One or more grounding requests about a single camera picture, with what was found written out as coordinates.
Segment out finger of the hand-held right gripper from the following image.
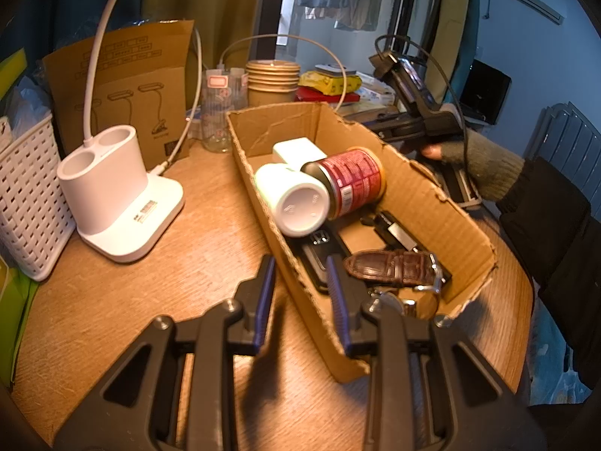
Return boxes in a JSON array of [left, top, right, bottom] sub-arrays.
[[373, 114, 428, 148]]

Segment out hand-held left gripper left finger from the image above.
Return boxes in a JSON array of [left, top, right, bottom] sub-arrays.
[[51, 254, 278, 451]]

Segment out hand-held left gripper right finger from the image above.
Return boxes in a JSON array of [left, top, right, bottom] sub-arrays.
[[326, 254, 548, 451]]

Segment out cardboard box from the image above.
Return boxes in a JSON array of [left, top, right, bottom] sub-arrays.
[[226, 102, 498, 383]]

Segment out black car key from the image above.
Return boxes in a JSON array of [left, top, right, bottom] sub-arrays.
[[299, 229, 354, 293]]

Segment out red and gold can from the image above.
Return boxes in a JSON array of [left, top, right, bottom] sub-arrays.
[[300, 147, 387, 221]]

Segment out brown strap wristwatch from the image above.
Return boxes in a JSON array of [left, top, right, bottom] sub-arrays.
[[342, 250, 448, 320]]

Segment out white wall charger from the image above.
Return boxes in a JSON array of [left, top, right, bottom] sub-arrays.
[[272, 138, 328, 171]]

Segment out white pill bottle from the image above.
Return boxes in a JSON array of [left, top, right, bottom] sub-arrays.
[[254, 163, 331, 238]]

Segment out person's right forearm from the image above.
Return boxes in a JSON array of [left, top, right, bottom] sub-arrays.
[[495, 156, 601, 390]]

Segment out person's right hand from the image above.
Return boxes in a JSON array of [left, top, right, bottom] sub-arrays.
[[419, 128, 525, 203]]

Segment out beige envelope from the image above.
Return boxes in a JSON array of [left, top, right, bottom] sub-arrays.
[[338, 101, 400, 118]]

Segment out white and blue wipes pack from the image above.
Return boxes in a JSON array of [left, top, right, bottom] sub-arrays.
[[358, 81, 395, 103]]

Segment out black television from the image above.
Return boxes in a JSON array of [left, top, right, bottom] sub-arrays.
[[459, 59, 512, 126]]

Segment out yellow snack packet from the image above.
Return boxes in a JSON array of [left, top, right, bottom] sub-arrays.
[[299, 70, 363, 95]]

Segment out yellow curtain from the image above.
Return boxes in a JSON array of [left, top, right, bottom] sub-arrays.
[[141, 0, 287, 85], [420, 0, 473, 104]]

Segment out red book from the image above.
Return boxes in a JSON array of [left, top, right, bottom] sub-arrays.
[[294, 88, 362, 104]]

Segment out hanging beige garment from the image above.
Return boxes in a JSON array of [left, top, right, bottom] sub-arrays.
[[304, 5, 382, 32]]

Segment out blue curtain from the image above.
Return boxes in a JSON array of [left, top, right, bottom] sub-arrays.
[[19, 0, 146, 80], [462, 0, 484, 80]]

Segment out stack of brown paper cups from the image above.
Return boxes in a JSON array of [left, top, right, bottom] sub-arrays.
[[245, 59, 301, 108]]

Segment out grey bed headboard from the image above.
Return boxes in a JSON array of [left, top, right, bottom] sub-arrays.
[[528, 101, 601, 200]]

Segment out clear glass cup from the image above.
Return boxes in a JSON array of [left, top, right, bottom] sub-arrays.
[[201, 68, 249, 153]]

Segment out white desk lamp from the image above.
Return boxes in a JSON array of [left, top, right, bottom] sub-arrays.
[[57, 0, 185, 264]]

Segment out blue printed blanket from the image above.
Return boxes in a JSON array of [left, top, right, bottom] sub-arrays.
[[528, 286, 597, 407]]

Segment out green carton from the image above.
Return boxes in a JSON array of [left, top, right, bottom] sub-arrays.
[[0, 256, 41, 388]]

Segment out white plastic basket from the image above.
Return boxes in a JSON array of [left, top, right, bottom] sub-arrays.
[[0, 117, 77, 283]]

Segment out brown printed lamp carton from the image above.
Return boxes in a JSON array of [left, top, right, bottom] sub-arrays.
[[41, 19, 196, 171]]

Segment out clear plastic bag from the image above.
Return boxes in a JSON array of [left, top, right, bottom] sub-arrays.
[[9, 73, 52, 135]]

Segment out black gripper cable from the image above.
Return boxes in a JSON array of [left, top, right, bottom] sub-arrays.
[[374, 34, 470, 174]]

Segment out thin white charging cable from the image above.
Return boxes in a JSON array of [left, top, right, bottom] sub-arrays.
[[220, 34, 349, 110]]

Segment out black sliding door frame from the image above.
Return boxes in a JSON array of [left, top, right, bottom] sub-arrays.
[[256, 0, 447, 104]]

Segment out white lamp power cable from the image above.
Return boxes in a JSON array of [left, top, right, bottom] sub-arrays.
[[151, 27, 204, 174]]

